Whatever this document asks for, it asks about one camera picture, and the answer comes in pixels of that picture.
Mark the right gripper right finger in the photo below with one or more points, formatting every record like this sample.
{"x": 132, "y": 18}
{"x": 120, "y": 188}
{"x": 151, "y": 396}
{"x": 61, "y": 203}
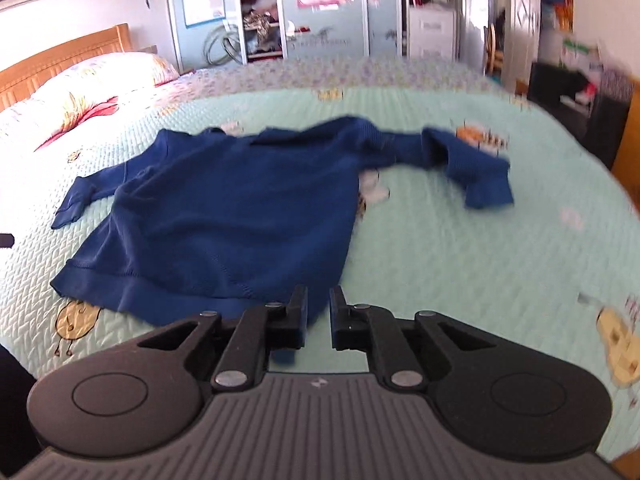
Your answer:
{"x": 375, "y": 332}

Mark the floral pillow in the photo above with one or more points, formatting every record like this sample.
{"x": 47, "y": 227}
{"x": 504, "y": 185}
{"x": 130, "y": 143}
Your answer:
{"x": 90, "y": 88}

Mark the mint quilted bee bedspread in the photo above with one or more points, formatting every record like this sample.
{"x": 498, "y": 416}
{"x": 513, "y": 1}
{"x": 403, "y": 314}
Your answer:
{"x": 557, "y": 271}

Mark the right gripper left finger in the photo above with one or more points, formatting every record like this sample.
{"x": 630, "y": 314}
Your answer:
{"x": 269, "y": 327}

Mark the white drawer cabinet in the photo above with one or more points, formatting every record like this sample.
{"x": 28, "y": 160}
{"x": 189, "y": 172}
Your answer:
{"x": 432, "y": 31}

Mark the blue knit sweater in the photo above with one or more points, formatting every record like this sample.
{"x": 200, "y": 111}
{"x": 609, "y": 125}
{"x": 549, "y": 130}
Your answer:
{"x": 212, "y": 222}

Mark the black armchair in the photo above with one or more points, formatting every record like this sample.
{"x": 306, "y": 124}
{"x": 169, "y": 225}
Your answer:
{"x": 595, "y": 113}

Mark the wooden dresser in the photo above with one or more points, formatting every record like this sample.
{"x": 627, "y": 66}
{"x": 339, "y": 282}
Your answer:
{"x": 626, "y": 166}

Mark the wooden headboard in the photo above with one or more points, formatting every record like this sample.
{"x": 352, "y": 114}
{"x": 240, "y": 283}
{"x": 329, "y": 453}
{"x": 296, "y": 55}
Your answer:
{"x": 21, "y": 80}

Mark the sliding door wardrobe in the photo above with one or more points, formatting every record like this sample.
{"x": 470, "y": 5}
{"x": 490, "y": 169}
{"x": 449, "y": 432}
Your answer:
{"x": 222, "y": 33}

